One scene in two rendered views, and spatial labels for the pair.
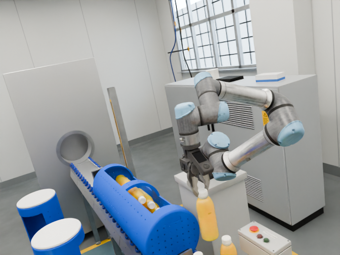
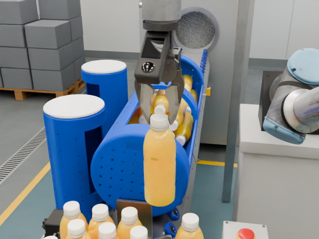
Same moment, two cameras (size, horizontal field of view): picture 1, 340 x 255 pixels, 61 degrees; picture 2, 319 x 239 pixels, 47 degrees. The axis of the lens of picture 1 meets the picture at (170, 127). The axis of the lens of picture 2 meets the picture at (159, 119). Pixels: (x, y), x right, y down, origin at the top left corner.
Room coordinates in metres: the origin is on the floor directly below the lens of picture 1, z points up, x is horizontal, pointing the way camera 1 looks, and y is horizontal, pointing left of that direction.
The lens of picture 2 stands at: (0.45, -0.49, 1.68)
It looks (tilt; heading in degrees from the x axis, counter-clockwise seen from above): 24 degrees down; 36
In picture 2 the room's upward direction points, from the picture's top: straight up
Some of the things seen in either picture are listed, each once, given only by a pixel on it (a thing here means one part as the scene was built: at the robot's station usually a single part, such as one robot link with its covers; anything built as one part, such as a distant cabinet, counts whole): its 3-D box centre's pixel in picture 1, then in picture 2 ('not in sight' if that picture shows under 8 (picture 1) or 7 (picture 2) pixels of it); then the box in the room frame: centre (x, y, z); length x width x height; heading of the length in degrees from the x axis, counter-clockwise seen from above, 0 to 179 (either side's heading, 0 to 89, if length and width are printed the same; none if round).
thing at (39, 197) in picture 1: (36, 198); (104, 66); (2.05, 1.11, 1.03); 0.28 x 0.28 x 0.01
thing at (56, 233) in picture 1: (56, 232); (74, 105); (1.50, 0.76, 1.03); 0.28 x 0.28 x 0.01
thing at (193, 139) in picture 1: (189, 138); (159, 10); (1.04, -0.06, 1.58); 0.08 x 0.08 x 0.05
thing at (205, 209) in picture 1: (206, 215); (159, 162); (1.03, -0.08, 1.25); 0.07 x 0.07 x 0.19
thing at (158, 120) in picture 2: (202, 193); (159, 122); (1.02, -0.08, 1.35); 0.04 x 0.04 x 0.02
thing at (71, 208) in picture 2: not in sight; (71, 209); (0.92, 0.12, 1.10); 0.04 x 0.04 x 0.02
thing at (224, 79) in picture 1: (229, 78); not in sight; (3.40, -0.80, 1.46); 0.32 x 0.23 x 0.04; 25
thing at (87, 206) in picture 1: (91, 219); not in sight; (2.87, 1.04, 0.31); 0.06 x 0.06 x 0.63; 27
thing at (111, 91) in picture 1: (132, 175); (235, 92); (2.57, 0.44, 0.85); 0.06 x 0.06 x 1.70; 27
